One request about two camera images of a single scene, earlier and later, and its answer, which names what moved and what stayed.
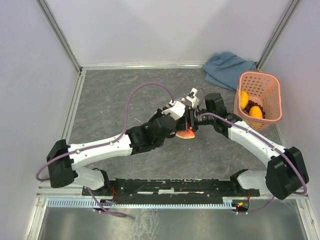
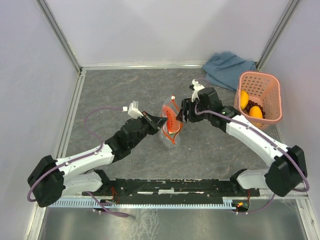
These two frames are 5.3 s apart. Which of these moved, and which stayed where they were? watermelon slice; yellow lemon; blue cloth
Moved: watermelon slice
Stayed: blue cloth; yellow lemon
